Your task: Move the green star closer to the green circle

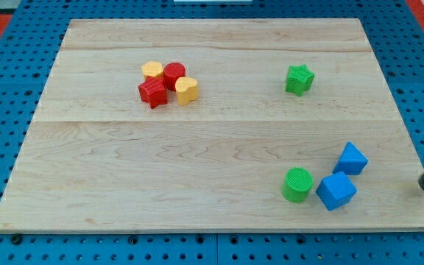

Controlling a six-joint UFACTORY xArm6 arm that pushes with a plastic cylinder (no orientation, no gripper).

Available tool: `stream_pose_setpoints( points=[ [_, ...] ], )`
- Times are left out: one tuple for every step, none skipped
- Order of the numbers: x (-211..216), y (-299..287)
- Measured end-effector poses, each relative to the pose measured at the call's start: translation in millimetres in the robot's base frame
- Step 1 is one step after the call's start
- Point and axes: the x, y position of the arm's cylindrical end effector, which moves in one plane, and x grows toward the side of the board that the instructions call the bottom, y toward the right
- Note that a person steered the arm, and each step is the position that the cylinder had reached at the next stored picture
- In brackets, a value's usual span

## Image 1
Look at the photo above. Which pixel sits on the green star block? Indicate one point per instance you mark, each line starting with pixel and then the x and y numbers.
pixel 299 79

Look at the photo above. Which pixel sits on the red star block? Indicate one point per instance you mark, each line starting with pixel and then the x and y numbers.
pixel 153 91

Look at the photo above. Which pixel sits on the blue triangle block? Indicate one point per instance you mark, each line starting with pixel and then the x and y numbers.
pixel 351 161

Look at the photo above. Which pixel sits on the blue cube block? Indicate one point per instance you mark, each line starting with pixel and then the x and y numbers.
pixel 336 190

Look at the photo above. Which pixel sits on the green cylinder block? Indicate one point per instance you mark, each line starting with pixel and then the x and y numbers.
pixel 297 184

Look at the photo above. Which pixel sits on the yellow heart block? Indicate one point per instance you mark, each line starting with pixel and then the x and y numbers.
pixel 187 90

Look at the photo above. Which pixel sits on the red cylinder block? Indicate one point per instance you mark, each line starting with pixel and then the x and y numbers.
pixel 171 73

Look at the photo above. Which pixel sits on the yellow hexagon block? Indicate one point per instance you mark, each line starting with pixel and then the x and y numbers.
pixel 152 69

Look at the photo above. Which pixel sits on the wooden board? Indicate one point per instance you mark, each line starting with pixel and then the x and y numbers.
pixel 96 159

